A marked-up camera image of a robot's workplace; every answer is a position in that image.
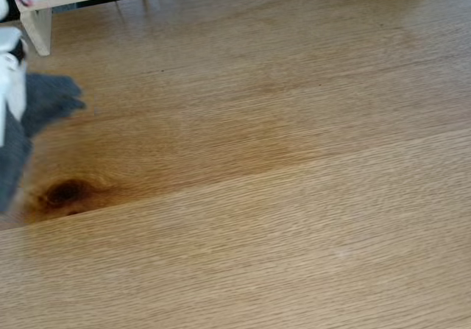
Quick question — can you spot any dark gray fuzzy cloth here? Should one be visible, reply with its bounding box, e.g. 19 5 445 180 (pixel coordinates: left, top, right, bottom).
0 72 88 216

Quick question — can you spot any light wooden stand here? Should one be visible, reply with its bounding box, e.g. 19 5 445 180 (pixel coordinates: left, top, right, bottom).
17 0 229 57

